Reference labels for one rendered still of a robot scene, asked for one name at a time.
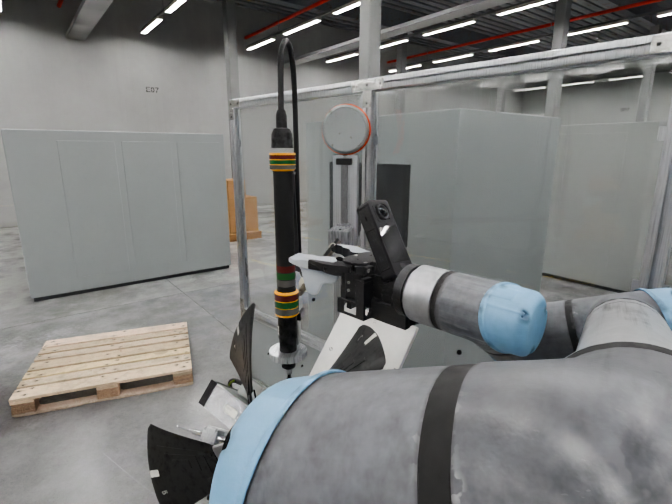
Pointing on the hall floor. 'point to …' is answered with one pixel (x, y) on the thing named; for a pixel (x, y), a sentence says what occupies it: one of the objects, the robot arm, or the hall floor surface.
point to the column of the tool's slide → (348, 210)
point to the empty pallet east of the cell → (104, 367)
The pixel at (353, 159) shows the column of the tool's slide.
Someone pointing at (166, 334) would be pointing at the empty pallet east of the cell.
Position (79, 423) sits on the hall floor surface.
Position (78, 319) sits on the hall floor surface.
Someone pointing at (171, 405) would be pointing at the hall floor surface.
